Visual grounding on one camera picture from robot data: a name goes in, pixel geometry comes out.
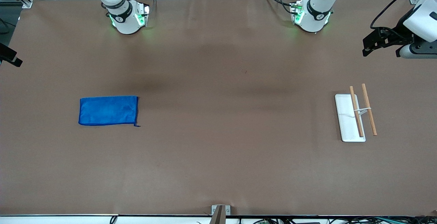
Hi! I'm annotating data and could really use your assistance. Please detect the blue towel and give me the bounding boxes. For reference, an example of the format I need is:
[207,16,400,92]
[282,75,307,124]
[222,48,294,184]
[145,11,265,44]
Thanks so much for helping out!
[78,96,141,127]

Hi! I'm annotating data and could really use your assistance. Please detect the brown table cover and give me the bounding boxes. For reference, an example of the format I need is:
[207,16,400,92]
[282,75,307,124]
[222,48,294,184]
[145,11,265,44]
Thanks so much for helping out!
[0,0,437,216]

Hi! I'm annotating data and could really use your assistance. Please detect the white towel rack wooden bars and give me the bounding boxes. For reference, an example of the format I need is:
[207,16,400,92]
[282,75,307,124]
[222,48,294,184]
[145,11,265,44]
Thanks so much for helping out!
[335,83,378,143]

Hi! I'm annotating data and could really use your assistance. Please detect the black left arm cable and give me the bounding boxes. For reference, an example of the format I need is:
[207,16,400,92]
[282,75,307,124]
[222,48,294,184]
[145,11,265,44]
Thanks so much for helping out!
[370,0,427,30]

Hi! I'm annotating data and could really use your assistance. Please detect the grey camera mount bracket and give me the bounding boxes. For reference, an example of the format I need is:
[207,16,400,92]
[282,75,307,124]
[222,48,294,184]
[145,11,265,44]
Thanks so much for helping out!
[211,205,231,224]

